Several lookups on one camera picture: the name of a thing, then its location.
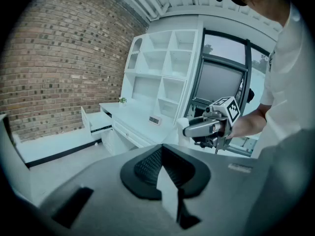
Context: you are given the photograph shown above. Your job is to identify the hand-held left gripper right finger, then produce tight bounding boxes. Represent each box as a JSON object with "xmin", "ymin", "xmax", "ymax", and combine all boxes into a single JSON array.
[{"xmin": 162, "ymin": 143, "xmax": 270, "ymax": 236}]

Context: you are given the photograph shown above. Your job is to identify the black window frame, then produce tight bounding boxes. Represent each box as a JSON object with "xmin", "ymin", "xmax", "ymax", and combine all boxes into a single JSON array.
[{"xmin": 186, "ymin": 28, "xmax": 273, "ymax": 157}]

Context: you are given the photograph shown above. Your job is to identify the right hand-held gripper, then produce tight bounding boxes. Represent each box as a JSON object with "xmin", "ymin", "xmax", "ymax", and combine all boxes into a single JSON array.
[{"xmin": 183, "ymin": 96, "xmax": 241, "ymax": 154}]

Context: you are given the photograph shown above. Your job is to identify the white desk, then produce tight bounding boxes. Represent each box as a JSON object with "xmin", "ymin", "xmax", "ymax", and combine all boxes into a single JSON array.
[{"xmin": 99, "ymin": 101, "xmax": 178, "ymax": 156}]

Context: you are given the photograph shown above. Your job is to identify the white drawer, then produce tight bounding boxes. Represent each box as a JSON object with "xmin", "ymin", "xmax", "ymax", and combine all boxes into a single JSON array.
[{"xmin": 80, "ymin": 106, "xmax": 114, "ymax": 135}]

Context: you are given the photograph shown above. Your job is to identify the person's right forearm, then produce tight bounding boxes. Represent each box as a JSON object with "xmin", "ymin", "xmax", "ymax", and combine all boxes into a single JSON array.
[{"xmin": 242, "ymin": 105, "xmax": 269, "ymax": 138}]

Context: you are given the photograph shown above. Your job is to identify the person's right hand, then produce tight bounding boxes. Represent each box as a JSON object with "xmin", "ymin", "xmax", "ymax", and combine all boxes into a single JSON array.
[{"xmin": 212, "ymin": 118, "xmax": 244, "ymax": 140}]

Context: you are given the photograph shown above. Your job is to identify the white digital clock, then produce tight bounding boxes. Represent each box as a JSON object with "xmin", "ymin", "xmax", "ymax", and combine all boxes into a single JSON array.
[{"xmin": 148, "ymin": 115, "xmax": 162, "ymax": 126}]

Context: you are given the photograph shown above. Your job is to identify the white ceiling pipes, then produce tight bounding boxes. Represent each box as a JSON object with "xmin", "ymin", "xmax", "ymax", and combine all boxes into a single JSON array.
[{"xmin": 134, "ymin": 0, "xmax": 172, "ymax": 21}]

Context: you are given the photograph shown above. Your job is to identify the white shelf unit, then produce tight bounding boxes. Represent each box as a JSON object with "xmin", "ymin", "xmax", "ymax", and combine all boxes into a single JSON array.
[{"xmin": 121, "ymin": 29, "xmax": 200, "ymax": 126}]

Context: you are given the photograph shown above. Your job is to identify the person's white shirt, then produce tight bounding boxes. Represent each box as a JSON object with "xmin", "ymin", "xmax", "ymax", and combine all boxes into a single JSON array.
[{"xmin": 250, "ymin": 2, "xmax": 315, "ymax": 162}]

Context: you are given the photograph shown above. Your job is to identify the small white object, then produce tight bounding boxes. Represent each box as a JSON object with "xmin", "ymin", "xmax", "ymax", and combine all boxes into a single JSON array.
[{"xmin": 176, "ymin": 118, "xmax": 190, "ymax": 133}]

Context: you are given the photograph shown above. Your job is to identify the white low wall ledge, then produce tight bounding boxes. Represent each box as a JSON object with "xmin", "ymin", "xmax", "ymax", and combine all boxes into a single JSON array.
[{"xmin": 13, "ymin": 128, "xmax": 103, "ymax": 168}]

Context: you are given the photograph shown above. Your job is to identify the grey open window sash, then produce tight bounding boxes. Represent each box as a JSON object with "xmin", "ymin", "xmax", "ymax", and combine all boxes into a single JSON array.
[{"xmin": 191, "ymin": 55, "xmax": 248, "ymax": 106}]

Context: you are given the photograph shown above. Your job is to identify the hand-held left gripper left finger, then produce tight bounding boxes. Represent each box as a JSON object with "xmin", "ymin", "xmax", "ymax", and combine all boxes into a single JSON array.
[{"xmin": 38, "ymin": 143, "xmax": 178, "ymax": 236}]

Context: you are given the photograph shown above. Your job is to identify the white cabinet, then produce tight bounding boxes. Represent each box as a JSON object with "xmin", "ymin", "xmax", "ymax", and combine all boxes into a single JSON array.
[{"xmin": 0, "ymin": 113, "xmax": 32, "ymax": 198}]

